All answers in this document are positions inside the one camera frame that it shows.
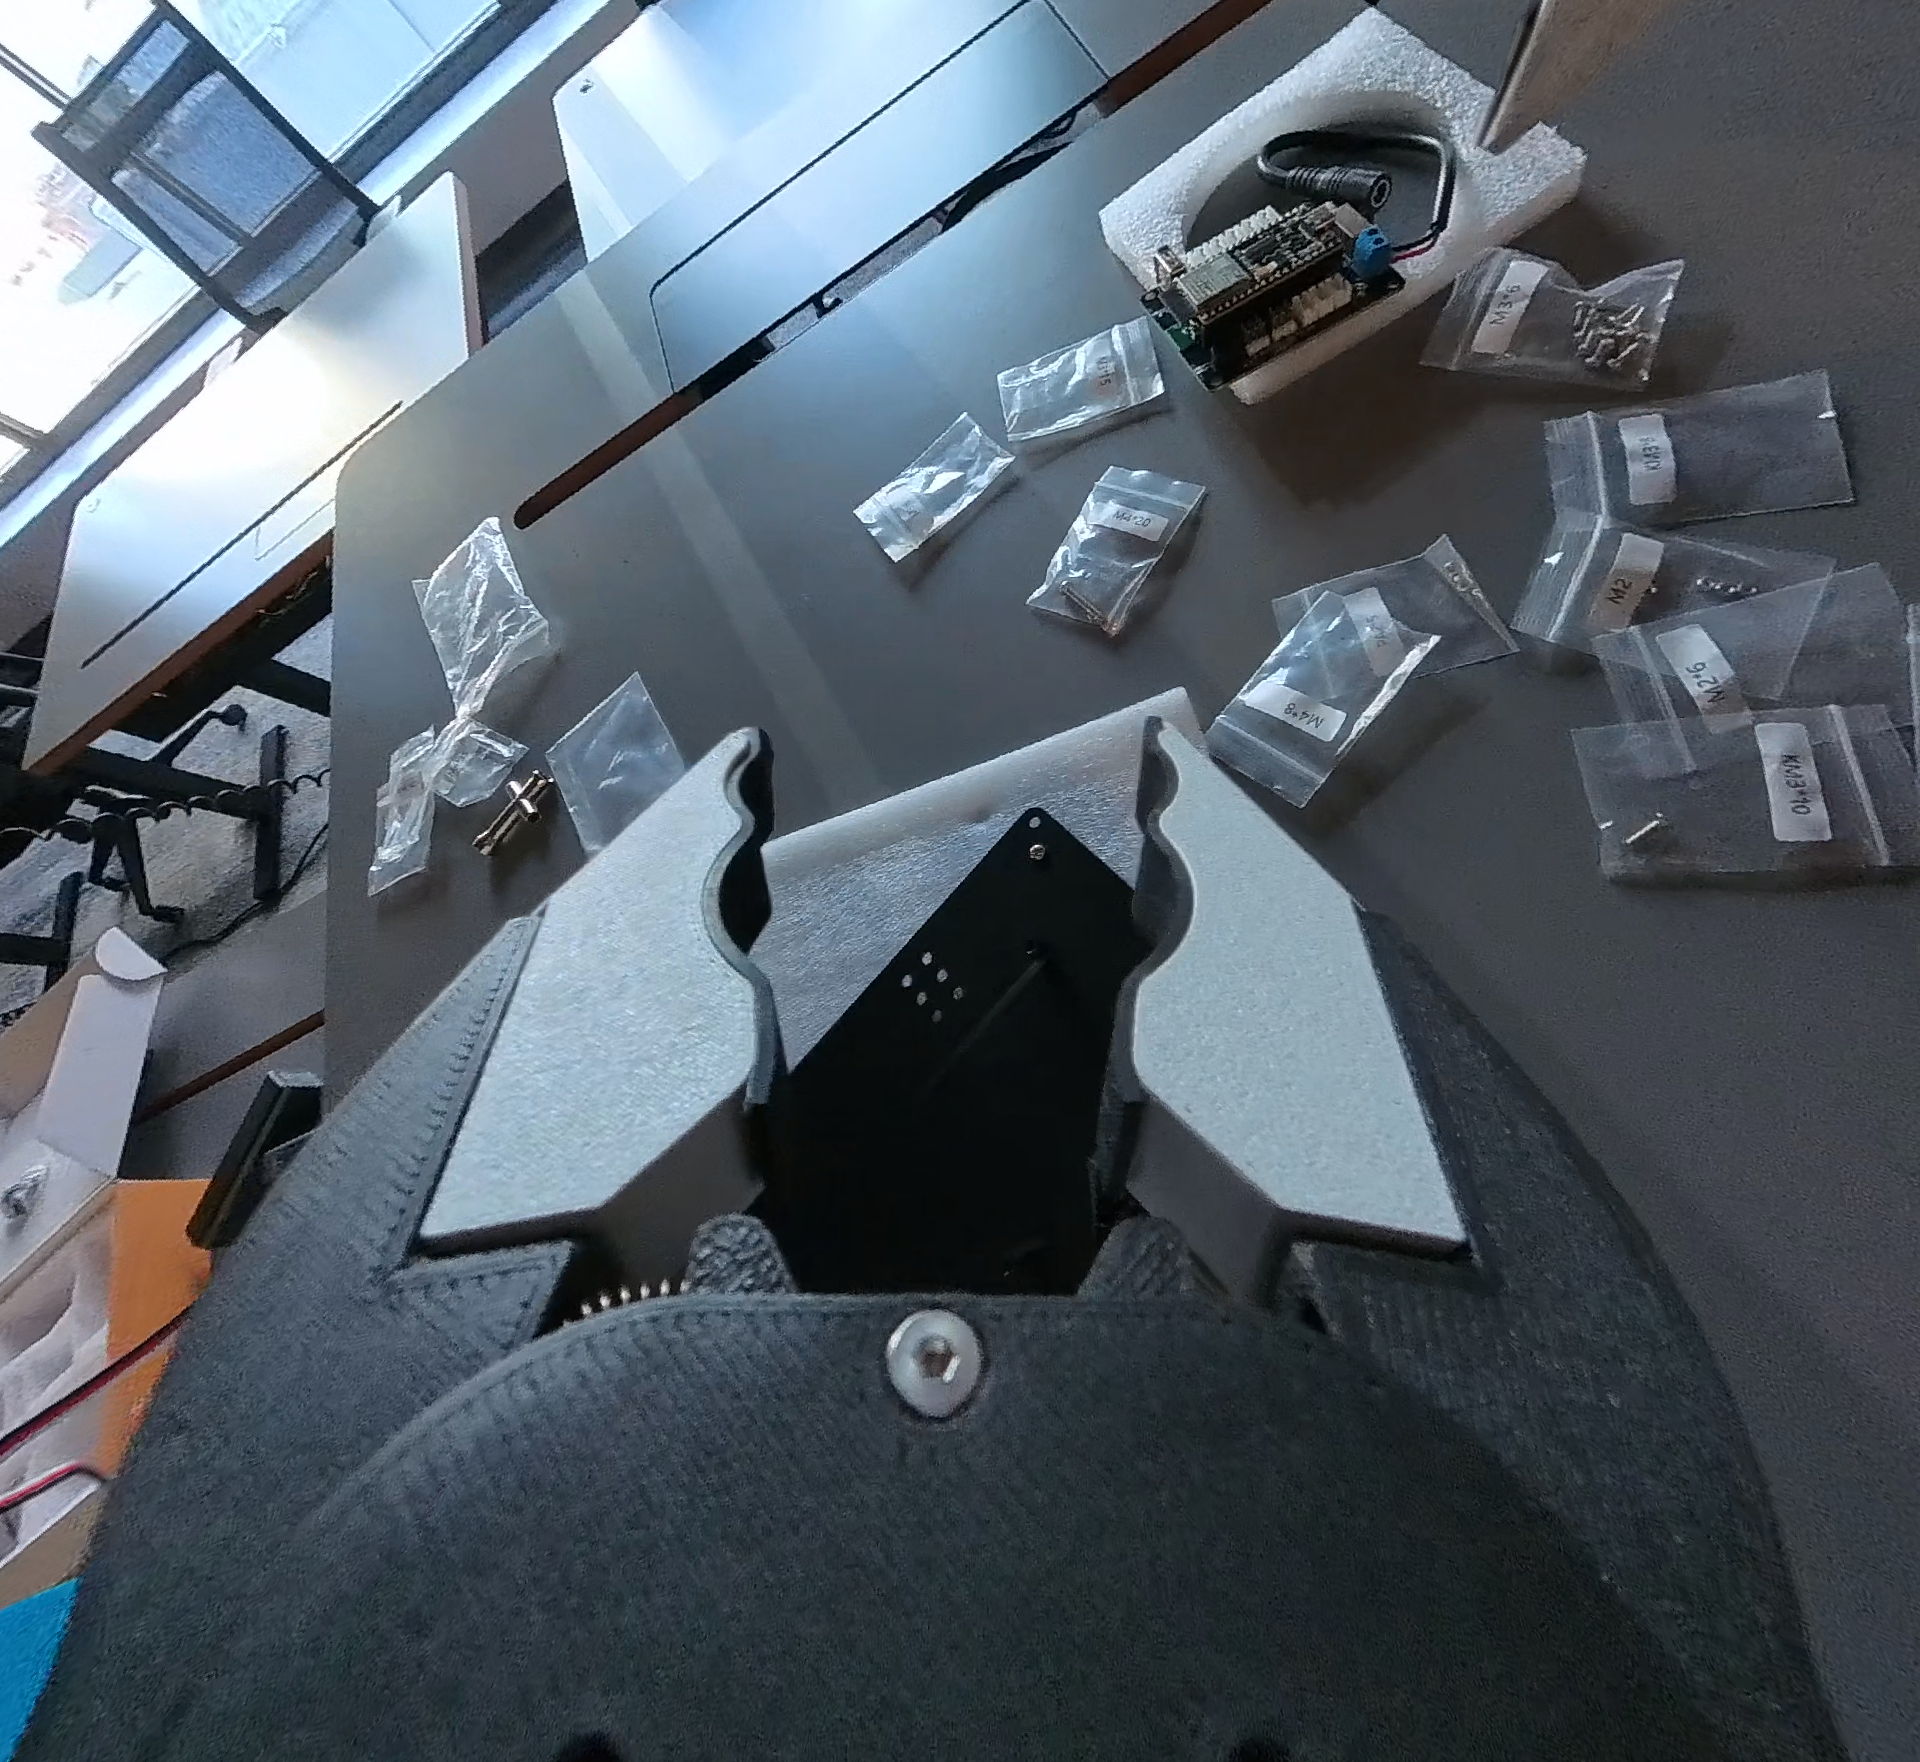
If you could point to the black desk frame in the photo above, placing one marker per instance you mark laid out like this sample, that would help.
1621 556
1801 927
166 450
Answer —
180 773

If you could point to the long black rectangular block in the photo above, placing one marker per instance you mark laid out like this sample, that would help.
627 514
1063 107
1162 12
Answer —
255 1157

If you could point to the grey foam sheet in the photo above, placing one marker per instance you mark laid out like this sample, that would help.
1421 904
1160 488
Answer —
930 788

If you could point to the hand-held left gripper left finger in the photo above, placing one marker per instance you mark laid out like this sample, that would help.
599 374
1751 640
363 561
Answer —
615 1043

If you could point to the green circuit board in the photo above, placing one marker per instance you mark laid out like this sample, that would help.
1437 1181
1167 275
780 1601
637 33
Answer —
1274 293

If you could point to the white foam box insert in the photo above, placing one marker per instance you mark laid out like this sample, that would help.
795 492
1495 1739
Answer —
52 1284

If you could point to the grey desk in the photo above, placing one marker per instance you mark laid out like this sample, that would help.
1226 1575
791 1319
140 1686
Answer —
1576 1117

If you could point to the scattered clear plastic screw bags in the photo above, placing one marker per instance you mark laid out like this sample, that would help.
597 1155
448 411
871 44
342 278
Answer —
1724 442

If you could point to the black metal plate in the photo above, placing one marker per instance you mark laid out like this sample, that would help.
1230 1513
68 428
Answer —
930 1117

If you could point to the white foam block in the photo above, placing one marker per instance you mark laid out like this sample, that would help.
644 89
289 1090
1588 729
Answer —
1349 83

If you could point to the metal cross wrench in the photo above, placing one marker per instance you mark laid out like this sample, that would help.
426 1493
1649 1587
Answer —
511 815

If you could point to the small metal part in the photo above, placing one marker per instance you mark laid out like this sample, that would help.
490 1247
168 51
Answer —
15 1188

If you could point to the orange cardboard box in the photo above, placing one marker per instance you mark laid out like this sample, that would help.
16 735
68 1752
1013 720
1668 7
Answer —
150 1237

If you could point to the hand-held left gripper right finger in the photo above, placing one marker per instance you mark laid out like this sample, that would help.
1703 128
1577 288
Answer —
1274 1043

